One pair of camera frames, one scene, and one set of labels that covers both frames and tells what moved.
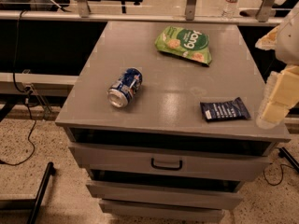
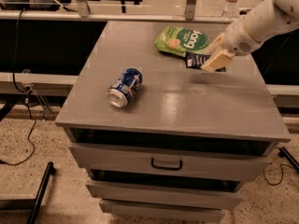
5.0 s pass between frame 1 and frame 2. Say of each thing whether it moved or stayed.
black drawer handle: stayed
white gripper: moved
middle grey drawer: stayed
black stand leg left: stayed
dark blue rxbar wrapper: moved
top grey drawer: stayed
